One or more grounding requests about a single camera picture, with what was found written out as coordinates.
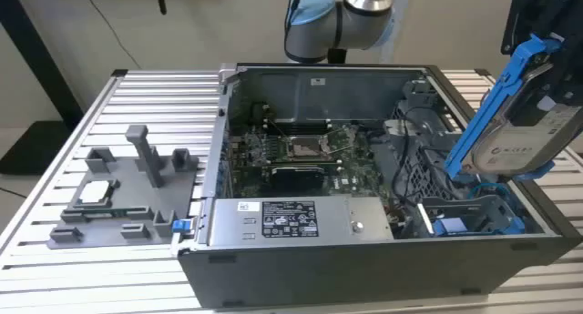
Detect hard disk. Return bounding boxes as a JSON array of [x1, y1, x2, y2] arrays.
[[444, 33, 583, 184]]

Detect grey disk bay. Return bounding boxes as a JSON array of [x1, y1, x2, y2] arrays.
[[409, 194, 525, 238]]

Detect grey metal drive cage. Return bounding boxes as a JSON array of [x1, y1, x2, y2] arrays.
[[370, 80, 465, 205]]

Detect metal socket cover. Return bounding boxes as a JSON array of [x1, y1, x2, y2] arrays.
[[325, 127, 358, 149]]

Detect green motherboard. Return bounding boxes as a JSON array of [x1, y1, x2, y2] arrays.
[[225, 121, 397, 199]]

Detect black RAM slots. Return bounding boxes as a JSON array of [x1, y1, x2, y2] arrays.
[[262, 118, 332, 134]]

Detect CPU socket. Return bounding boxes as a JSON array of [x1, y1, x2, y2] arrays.
[[284, 134, 332, 158]]

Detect thin metal locking lever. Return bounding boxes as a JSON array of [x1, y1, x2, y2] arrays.
[[266, 120, 288, 140]]

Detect black graphics card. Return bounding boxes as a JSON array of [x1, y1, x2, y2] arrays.
[[270, 166, 326, 196]]

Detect dark grey PC case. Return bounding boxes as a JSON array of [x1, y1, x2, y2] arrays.
[[170, 61, 583, 310]]

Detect silver power supply unit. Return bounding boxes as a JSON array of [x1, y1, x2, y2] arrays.
[[206, 197, 394, 243]]

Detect grey parts rack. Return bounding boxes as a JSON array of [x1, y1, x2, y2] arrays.
[[46, 124, 199, 250]]

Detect green RAM stick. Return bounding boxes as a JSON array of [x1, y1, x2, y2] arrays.
[[67, 207, 150, 217]]

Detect silver CPU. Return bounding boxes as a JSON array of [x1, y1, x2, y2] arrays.
[[75, 181, 114, 204]]

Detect black arm joint cable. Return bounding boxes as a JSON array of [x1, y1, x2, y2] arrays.
[[284, 0, 305, 25]]

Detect black wire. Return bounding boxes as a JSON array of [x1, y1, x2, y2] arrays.
[[392, 105, 438, 205]]

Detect thin black wall cable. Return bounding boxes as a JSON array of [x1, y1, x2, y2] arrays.
[[83, 0, 142, 69]]

